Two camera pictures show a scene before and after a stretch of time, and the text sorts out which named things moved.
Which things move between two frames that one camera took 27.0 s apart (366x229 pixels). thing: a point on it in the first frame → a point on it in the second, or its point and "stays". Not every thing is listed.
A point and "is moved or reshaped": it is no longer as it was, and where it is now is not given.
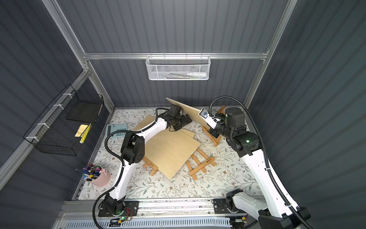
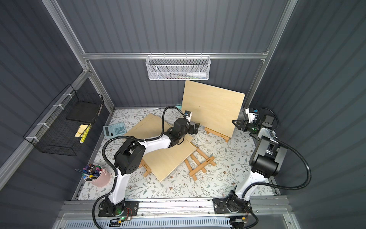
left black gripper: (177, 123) → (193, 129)
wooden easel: (202, 166) stays
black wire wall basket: (54, 130) stays
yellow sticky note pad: (81, 130) stays
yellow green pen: (86, 133) stays
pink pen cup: (96, 175) stays
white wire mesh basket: (178, 67) stays
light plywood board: (192, 113) is moved or reshaped
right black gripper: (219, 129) → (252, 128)
